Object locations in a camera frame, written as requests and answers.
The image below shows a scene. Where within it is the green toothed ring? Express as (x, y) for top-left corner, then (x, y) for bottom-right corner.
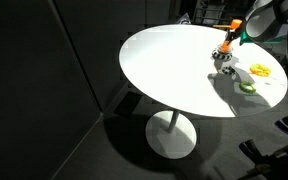
(238, 80), (258, 95)

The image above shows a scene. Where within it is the orange textured ring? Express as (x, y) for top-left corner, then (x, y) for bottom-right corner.
(249, 63), (272, 78)

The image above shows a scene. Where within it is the small black toothed ring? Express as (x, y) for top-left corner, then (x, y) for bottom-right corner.
(220, 65), (237, 76)

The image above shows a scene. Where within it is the orange rod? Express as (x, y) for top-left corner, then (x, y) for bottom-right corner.
(220, 18), (244, 53)

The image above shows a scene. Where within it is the dark metal rack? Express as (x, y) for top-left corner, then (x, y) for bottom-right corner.
(191, 0), (234, 26)

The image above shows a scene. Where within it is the white table pedestal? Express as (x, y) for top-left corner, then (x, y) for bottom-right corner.
(144, 109), (198, 160)

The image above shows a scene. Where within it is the small white triangular object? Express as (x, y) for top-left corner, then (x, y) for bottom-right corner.
(176, 12), (193, 25)

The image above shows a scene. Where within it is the dark clamp tripod assembly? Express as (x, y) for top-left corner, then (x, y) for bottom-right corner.
(238, 115), (288, 180)

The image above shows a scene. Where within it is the wooden stick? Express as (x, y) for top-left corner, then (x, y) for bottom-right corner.
(212, 23), (232, 29)

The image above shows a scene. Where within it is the black and white toothed ring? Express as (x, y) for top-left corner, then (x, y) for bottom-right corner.
(211, 48), (234, 62)

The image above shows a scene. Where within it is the teal camera mount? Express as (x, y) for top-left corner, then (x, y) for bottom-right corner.
(238, 30), (284, 47)

